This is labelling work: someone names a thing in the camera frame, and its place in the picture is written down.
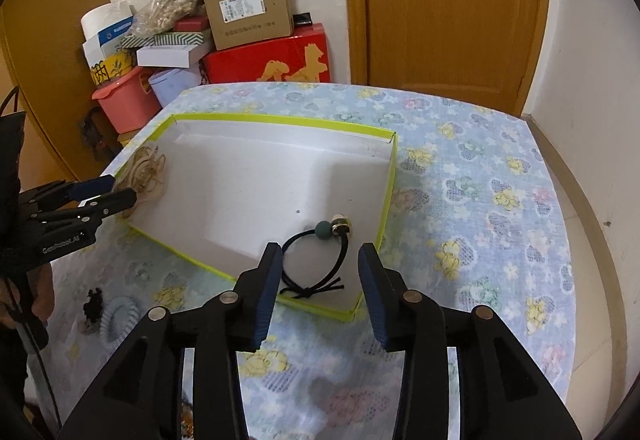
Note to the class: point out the brown cardboard box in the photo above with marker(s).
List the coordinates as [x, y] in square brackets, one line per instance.
[238, 22]

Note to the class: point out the floral blue tablecloth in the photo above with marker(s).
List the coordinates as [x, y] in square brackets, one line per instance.
[474, 219]

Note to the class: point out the white blue carton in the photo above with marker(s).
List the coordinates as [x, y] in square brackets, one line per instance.
[106, 42]

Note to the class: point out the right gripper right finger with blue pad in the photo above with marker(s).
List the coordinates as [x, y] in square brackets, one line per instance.
[382, 290]

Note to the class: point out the green striped box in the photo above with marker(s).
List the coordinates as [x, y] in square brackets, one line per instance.
[166, 39]

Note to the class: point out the yellow patterned box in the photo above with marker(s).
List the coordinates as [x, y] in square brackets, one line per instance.
[117, 65]

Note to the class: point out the bag of nuts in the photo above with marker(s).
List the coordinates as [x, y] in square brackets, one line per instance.
[159, 16]

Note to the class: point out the red gift box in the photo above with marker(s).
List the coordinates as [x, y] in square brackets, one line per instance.
[301, 57]

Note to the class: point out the black hair tie teal bead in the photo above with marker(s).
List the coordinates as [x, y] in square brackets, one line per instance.
[318, 257]

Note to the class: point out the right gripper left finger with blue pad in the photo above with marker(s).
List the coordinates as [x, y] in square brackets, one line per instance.
[258, 289]

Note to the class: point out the lavender round container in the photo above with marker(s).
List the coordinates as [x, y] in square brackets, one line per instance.
[168, 83]

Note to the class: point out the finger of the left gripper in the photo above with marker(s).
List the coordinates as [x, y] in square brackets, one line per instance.
[84, 190]
[107, 205]

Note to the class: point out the white flat box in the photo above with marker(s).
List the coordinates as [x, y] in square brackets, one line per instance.
[173, 56]

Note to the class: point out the pink plastic bin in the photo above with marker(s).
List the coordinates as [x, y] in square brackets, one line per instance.
[129, 102]

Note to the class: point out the wooden door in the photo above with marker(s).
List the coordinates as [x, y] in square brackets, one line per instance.
[480, 51]

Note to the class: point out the yellow-green shallow box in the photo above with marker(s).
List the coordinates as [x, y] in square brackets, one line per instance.
[234, 183]

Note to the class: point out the person's left hand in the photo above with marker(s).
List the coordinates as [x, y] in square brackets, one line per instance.
[41, 284]

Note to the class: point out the small dark red box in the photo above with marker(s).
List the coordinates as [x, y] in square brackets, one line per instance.
[195, 23]

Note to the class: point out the white paper roll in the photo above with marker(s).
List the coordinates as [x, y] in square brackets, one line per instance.
[103, 16]

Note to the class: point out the beige translucent hair claw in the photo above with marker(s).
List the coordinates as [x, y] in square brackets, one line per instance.
[144, 172]

